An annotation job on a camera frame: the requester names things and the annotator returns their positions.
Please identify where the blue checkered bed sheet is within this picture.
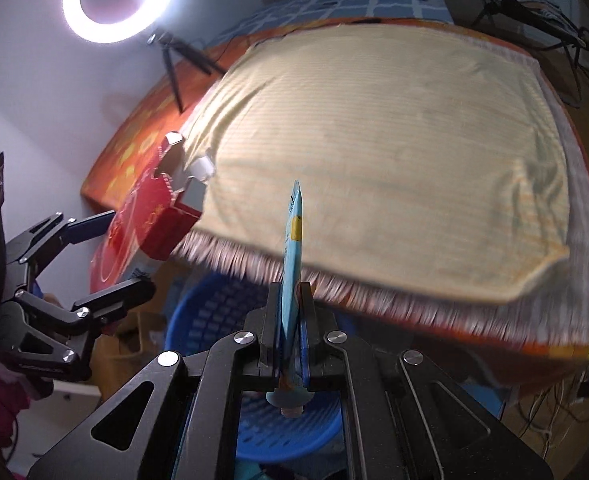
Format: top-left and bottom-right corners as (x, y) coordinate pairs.
(209, 0), (453, 48)

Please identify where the brown cardboard box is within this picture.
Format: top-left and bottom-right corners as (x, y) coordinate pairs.
(94, 310), (169, 392)

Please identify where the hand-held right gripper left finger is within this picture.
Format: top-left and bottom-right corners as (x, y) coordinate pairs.
(27, 282), (282, 480)

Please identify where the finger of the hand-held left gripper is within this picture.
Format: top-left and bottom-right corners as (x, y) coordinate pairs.
(0, 277), (156, 383)
(4, 210), (118, 288)

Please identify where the blue plastic basket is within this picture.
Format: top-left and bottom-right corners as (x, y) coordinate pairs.
(164, 272), (355, 463)

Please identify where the black folding chair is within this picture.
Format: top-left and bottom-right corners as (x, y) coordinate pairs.
(469, 0), (589, 111)

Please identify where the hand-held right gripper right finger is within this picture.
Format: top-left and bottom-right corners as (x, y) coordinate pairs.
(299, 282), (555, 480)

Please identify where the red cardboard box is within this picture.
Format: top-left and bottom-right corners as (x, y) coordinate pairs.
(88, 131), (216, 295)

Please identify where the yellow striped blanket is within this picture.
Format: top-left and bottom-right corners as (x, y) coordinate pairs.
(172, 22), (589, 348)

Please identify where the light blue packet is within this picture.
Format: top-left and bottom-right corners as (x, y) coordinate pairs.
(265, 179), (315, 418)

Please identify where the white ring light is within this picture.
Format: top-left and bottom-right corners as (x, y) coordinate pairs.
(63, 0), (179, 44)

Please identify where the white cable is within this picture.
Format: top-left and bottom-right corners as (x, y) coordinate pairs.
(515, 375), (589, 442)

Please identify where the orange patterned bed sheet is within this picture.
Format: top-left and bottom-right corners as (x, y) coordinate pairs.
(80, 17), (589, 391)

